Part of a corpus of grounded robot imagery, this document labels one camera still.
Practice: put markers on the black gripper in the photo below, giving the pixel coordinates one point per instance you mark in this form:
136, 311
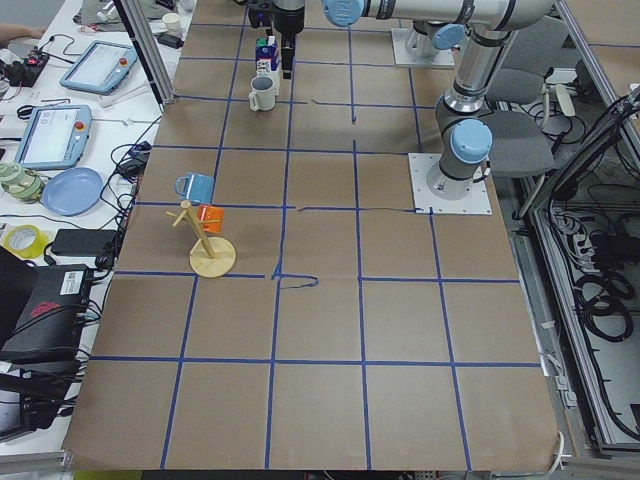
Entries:
288, 22

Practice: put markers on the blue white milk carton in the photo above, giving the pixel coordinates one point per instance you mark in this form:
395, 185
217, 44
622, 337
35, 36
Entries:
267, 55

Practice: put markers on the white paper cup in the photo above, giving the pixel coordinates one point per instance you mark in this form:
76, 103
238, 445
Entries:
172, 24

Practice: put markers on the white grey mug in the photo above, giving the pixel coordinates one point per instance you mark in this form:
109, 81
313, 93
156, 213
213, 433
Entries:
264, 90

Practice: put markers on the blue mug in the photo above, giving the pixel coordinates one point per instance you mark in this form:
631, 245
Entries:
195, 187

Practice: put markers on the upper teach pendant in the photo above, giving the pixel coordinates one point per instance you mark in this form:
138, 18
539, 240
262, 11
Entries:
101, 68

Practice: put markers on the teach pendant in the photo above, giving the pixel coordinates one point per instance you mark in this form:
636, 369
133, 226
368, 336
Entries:
101, 68
55, 137

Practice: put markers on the orange mug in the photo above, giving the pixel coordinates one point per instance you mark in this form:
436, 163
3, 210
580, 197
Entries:
211, 218

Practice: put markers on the wooden mug tree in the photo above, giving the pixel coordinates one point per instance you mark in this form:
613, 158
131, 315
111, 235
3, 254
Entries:
211, 256

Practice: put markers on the lower teach pendant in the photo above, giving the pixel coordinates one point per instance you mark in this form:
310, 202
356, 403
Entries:
55, 137

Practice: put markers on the grey office chair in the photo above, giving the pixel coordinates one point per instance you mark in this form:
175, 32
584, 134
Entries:
519, 148

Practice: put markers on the blue plate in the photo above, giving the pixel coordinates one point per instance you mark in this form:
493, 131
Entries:
73, 191

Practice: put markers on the black power adapter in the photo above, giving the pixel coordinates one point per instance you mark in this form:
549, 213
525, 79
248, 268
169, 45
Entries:
82, 242

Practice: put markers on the green tape rolls stack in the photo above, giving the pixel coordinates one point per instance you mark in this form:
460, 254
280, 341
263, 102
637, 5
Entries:
21, 183

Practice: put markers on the yellow tape roll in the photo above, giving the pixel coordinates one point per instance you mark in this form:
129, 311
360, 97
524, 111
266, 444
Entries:
26, 241

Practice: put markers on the aluminium frame post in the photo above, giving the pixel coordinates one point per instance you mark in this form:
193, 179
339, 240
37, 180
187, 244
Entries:
140, 34

